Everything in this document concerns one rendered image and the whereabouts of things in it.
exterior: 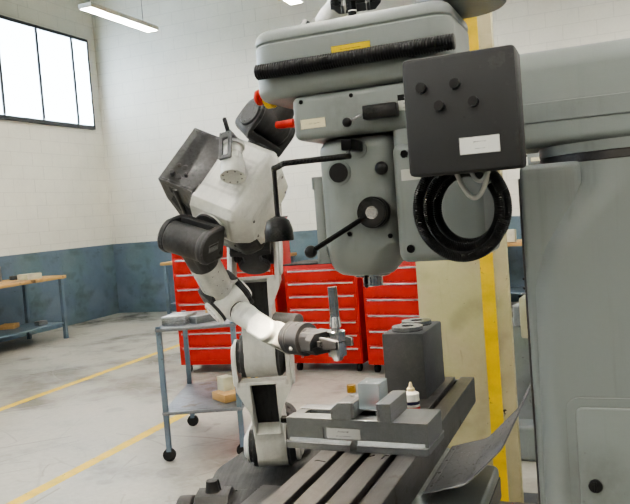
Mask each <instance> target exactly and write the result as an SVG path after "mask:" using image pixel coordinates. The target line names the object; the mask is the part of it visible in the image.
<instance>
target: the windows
mask: <svg viewBox="0 0 630 504"><path fill-rule="evenodd" d="M0 119H2V120H10V121H19V122H28V123H36V124H45V125H54V126H62V127H71V128H80V129H88V130H96V126H95V116H94V105H93V94H92V84H91V73H90V62H89V52H88V41H87V40H86V39H83V38H79V37H76V36H73V35H69V34H66V33H62V32H59V31H55V30H52V29H48V28H45V27H41V26H38V25H34V24H31V23H27V22H24V21H20V20H17V19H13V18H10V17H6V16H3V15H0Z"/></svg>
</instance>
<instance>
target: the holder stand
mask: <svg viewBox="0 0 630 504"><path fill-rule="evenodd" d="M382 342H383V356H384V369H385V378H387V387H388V394H389V393H390V392H391V391H393V390H394V391H395V390H405V391H407V388H408V386H409V382H411V383H412V386H413V387H414V388H415V391H417V392H419V398H420V399H427V398H428V397H429V396H430V395H431V394H432V393H433V392H434V391H435V390H436V389H437V388H438V387H439V386H440V385H441V384H442V383H443V382H444V381H445V376H444V362H443V347H442V333H441V322H440V321H431V319H430V318H410V319H404V320H402V323H401V324H397V325H394V326H392V329H390V330H389V331H387V332H385V333H384V334H382Z"/></svg>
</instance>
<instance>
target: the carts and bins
mask: <svg viewBox="0 0 630 504"><path fill-rule="evenodd" d="M161 319H162V325H161V326H159V327H155V330H154V331H155V332H156V343H157V354H158V365H159V376H160V387H161V398H162V409H163V412H162V416H163V420H164V431H165V442H166V450H165V451H164V452H163V458H164V459H165V460H166V461H169V462H170V461H173V460H174V459H175V457H176V451H175V450H174V449H173V448H172V442H171V431H170V420H169V415H183V414H190V416H189V417H188V419H187V422H188V424H189V425H190V426H195V425H197V424H198V422H199V418H198V416H197V415H195V414H197V413H211V412H225V411H237V415H238V427H239V439H240V444H239V445H238V447H237V453H238V454H240V453H241V452H243V451H244V436H245V432H244V420H243V408H244V406H245V405H244V403H243V402H242V400H241V399H240V397H239V395H238V394H237V392H236V387H235V386H234V384H233V376H231V375H227V374H225V375H221V376H217V381H210V382H196V383H192V374H191V363H190V352H189V341H188V330H196V329H209V328H223V327H230V333H231V345H233V342H234V340H235V339H237V338H236V325H237V324H236V323H234V322H231V321H229V320H228V319H227V320H226V321H225V322H223V323H219V322H217V321H216V320H215V319H214V318H213V317H212V316H211V315H210V314H209V312H208V311H207V310H199V311H186V310H182V311H181V312H173V313H171V314H168V315H165V316H163V317H161ZM182 330H183V341H184V353H185V364H186V375H187V385H186V386H185V387H184V388H183V389H182V390H181V392H180V393H179V394H178V395H177V396H176V397H175V398H174V400H173V401H172V402H171V403H170V404H169V405H168V397H167V386H166V375H165V364H164V353H163V342H162V332H169V331H182Z"/></svg>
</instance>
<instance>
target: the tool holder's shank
mask: <svg viewBox="0 0 630 504"><path fill-rule="evenodd" d="M327 288H328V300H329V312H330V323H329V327H330V328H331V331H340V327H341V326H342V325H341V321H340V317H339V306H338V294H337V286H332V287H327Z"/></svg>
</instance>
